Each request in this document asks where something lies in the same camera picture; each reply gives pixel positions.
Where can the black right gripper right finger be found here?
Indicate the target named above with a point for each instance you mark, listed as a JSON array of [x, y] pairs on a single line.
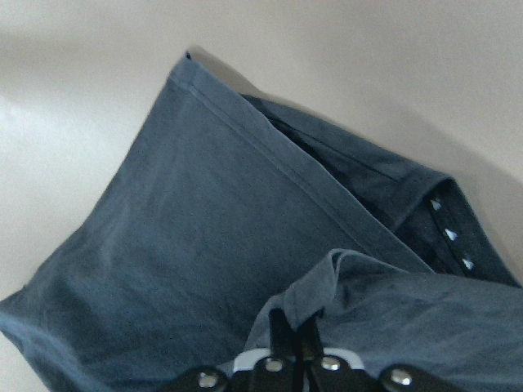
[[310, 343]]

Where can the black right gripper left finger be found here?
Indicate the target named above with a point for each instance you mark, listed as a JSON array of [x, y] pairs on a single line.
[[282, 336]]

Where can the black t-shirt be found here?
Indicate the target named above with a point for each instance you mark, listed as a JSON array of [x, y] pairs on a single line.
[[228, 206]]

